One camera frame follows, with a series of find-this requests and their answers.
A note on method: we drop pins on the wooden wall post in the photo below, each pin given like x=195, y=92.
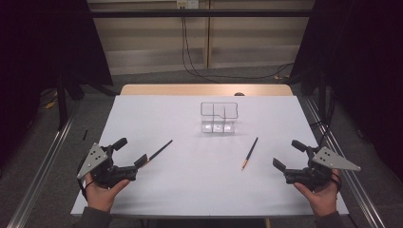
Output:
x=208, y=38

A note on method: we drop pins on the black stand post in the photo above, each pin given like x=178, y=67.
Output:
x=322, y=95
x=62, y=104

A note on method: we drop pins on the wooden table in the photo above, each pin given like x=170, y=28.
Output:
x=190, y=89

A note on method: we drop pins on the yellow floor tape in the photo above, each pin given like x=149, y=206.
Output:
x=50, y=104

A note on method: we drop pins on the small dark round object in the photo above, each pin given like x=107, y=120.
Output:
x=239, y=94

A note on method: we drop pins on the person's right hand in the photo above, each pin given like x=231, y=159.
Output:
x=323, y=201

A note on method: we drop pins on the white table sheet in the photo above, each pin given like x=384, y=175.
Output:
x=196, y=183

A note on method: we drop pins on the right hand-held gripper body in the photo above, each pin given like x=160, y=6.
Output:
x=316, y=175

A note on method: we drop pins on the metal floor rail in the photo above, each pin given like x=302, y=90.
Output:
x=355, y=186
x=38, y=180

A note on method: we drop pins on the wall socket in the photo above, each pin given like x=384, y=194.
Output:
x=187, y=3

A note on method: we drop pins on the person's left hand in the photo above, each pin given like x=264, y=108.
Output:
x=101, y=198

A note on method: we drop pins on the black horizontal bar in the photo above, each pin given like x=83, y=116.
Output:
x=196, y=13

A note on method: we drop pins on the black curtain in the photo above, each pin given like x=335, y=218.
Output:
x=364, y=63
x=38, y=47

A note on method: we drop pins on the clear plastic organizer box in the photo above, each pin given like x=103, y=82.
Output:
x=218, y=126

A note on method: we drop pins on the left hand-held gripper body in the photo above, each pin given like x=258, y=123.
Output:
x=104, y=172

